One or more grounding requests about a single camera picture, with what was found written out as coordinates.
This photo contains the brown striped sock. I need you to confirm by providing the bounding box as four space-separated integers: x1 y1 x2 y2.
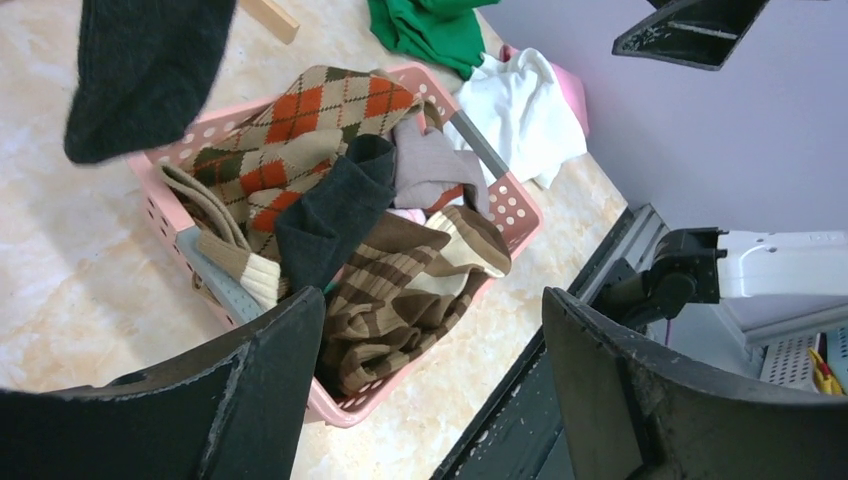
316 205 512 396

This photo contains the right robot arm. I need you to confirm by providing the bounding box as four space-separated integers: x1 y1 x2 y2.
592 1 847 330

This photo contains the white cloth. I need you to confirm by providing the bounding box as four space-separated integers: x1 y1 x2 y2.
454 45 587 189

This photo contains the black sock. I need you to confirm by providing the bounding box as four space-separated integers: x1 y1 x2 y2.
274 134 396 291
64 0 237 165

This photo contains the wooden drying rack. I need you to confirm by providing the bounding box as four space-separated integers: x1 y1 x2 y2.
239 0 300 45

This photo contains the grey cloth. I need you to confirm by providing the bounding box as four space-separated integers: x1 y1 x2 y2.
392 118 490 215

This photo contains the pink plastic basket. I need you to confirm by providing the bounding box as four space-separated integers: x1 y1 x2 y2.
130 63 540 428

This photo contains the argyle patterned sock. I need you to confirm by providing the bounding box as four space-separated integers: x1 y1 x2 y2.
163 66 424 260

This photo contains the pink cloth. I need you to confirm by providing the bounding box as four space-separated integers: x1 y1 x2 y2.
500 44 591 137

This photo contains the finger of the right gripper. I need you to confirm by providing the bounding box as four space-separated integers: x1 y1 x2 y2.
611 0 767 71

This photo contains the green cloth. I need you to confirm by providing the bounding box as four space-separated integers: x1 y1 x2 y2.
367 0 493 80

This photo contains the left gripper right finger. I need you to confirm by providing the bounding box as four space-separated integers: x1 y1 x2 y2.
542 288 847 479

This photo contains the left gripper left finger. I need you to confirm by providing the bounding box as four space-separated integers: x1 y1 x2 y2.
1 287 325 479

